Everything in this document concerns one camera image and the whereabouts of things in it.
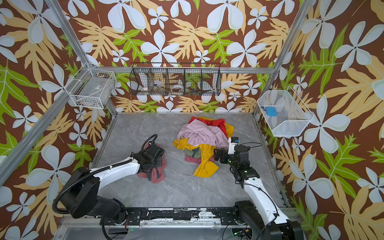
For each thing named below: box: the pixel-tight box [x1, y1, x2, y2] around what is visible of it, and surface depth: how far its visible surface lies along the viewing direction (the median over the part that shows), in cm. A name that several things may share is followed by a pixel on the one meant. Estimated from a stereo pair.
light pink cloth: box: [176, 119, 229, 149], surface depth 94 cm
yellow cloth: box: [173, 116, 235, 178], surface depth 90 cm
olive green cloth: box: [184, 147, 201, 159], surface depth 95 cm
